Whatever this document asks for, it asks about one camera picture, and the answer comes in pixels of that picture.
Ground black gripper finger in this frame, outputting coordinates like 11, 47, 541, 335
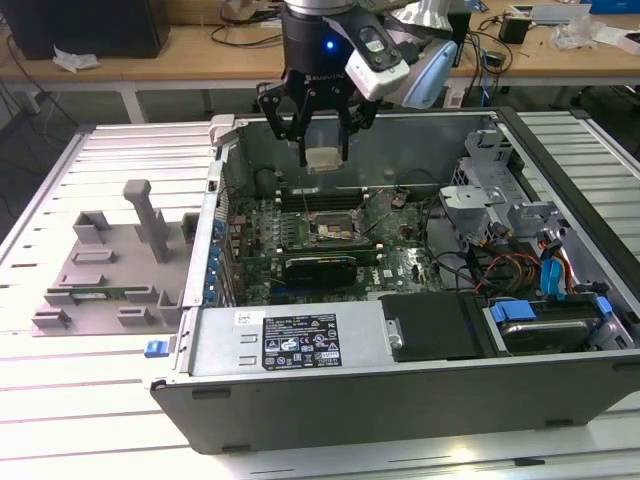
335, 92, 384, 164
256, 80, 315, 169

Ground square silver CPU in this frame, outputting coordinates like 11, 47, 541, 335
305, 146, 346, 175

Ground metal socket cover frame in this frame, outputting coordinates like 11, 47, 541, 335
353, 197, 401, 239

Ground CPU socket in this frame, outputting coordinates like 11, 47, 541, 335
307, 209, 369, 244

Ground brown cardboard piece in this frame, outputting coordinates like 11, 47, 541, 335
222, 0, 281, 24

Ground wooden desk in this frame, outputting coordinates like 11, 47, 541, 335
0, 0, 640, 124

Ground black upright box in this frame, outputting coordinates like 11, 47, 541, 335
447, 12, 474, 69

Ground silver metal drive cage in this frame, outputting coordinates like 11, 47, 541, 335
439, 128, 566, 251

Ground green motherboard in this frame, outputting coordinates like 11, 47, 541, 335
224, 187, 451, 306

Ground black graphics card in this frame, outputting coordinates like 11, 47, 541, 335
280, 253, 359, 290

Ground small black box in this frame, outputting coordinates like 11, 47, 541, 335
498, 14, 531, 45

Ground crumpled white paper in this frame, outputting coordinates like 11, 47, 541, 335
52, 45, 101, 74

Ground black computer tower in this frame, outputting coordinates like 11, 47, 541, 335
2, 0, 171, 61

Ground crumpled clear plastic bag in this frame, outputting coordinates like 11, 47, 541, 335
552, 14, 601, 51

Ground black plastic bay cover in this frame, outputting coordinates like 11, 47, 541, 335
377, 291, 496, 364

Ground silver power supply box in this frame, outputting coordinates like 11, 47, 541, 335
185, 298, 396, 377

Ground grey plastic parts rack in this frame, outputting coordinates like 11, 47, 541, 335
29, 178, 202, 339

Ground green RAM stick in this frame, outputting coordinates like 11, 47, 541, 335
47, 285, 151, 301

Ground flat white box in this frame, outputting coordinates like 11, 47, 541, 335
594, 24, 640, 56

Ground hard disk in blue carrier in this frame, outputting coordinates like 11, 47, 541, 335
489, 294, 614, 357

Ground open grey PC case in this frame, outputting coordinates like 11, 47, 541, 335
149, 105, 640, 455

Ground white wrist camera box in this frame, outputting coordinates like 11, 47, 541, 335
344, 22, 411, 101

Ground yellow red power wires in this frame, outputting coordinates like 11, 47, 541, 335
477, 252, 544, 296

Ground blue flat data cable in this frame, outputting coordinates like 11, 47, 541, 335
538, 238, 570, 302

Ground orange data wire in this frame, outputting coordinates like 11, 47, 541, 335
559, 249, 576, 296

